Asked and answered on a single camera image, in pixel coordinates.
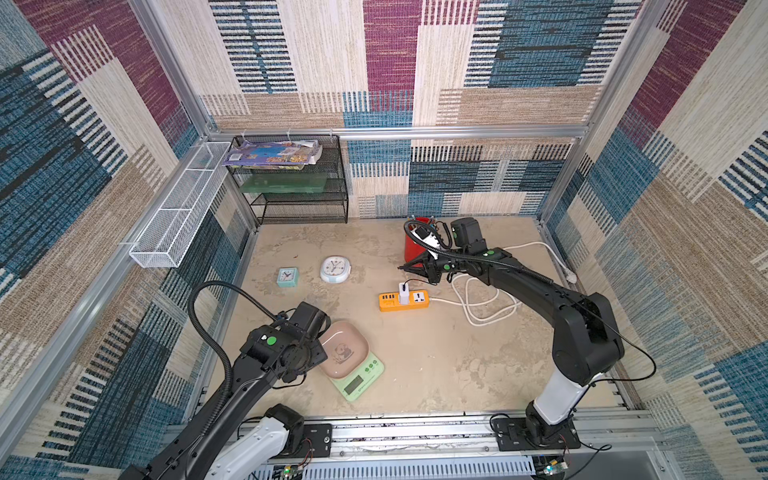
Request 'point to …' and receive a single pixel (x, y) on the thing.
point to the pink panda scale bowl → (346, 347)
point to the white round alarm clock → (335, 269)
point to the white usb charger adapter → (404, 294)
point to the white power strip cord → (571, 277)
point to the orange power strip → (418, 299)
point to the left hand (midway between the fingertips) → (316, 357)
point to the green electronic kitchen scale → (360, 384)
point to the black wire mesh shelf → (311, 193)
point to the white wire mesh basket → (167, 231)
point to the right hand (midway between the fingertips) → (411, 268)
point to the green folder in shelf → (283, 182)
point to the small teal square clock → (287, 277)
